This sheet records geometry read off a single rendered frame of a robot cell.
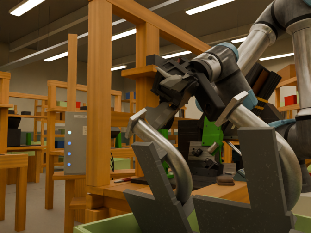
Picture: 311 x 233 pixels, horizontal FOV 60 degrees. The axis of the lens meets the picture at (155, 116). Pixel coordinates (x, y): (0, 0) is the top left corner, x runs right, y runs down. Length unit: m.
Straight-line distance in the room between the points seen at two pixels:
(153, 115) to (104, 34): 0.95
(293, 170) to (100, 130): 1.10
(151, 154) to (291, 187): 0.20
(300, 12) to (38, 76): 11.70
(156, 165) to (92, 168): 0.99
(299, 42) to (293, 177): 0.59
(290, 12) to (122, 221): 0.76
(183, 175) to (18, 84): 11.48
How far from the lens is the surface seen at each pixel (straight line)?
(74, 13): 8.40
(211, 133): 1.69
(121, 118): 1.63
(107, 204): 1.48
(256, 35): 0.99
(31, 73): 12.15
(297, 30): 0.95
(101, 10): 1.53
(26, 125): 11.85
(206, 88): 0.60
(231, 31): 9.59
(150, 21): 1.84
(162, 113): 0.59
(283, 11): 0.99
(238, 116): 0.40
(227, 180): 1.34
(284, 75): 5.62
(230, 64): 0.72
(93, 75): 1.44
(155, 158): 0.44
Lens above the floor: 1.14
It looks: 4 degrees up
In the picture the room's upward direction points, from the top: straight up
